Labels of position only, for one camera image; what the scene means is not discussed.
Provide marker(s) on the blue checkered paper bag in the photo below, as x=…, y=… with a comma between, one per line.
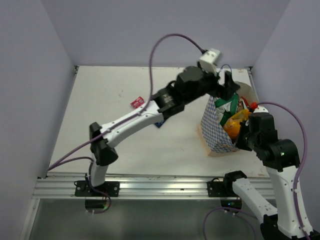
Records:
x=212, y=135

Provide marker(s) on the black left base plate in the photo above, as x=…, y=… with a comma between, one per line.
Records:
x=111, y=188

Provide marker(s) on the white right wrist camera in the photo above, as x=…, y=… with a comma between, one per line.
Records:
x=257, y=108

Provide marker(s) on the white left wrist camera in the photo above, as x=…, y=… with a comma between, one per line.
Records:
x=208, y=61

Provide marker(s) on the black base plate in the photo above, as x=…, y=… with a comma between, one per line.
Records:
x=111, y=188
x=217, y=189

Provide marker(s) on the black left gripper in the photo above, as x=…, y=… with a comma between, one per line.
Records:
x=229, y=86

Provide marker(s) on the orange snack bag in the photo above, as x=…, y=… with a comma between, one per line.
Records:
x=233, y=124

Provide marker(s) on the green snack bag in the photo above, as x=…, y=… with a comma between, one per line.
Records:
x=225, y=109

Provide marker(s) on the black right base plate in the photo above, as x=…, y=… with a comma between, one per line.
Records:
x=217, y=189

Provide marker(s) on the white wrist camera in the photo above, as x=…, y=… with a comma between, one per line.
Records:
x=257, y=108
x=208, y=61

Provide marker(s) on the dark blue chips bag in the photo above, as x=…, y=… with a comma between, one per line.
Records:
x=159, y=124

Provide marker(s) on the aluminium mounting rail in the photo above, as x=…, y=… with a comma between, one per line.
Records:
x=61, y=185

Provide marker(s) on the small pink snack packet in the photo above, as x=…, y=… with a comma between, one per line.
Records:
x=139, y=101

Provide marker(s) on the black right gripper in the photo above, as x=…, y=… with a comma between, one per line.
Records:
x=240, y=143

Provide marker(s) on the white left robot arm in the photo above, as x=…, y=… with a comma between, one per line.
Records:
x=162, y=105

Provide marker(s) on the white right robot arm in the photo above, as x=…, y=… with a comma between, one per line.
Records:
x=288, y=219

